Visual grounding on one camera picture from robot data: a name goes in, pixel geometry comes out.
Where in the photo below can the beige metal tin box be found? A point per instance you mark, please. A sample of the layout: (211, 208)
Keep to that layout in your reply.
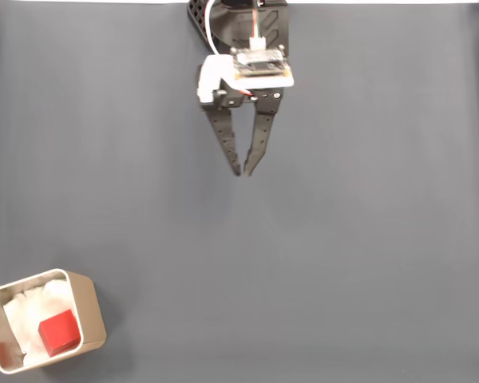
(89, 315)

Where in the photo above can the red cube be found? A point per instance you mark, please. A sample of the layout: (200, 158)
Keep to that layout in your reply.
(60, 331)

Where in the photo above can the white tissue paper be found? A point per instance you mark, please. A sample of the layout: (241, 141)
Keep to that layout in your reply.
(28, 315)

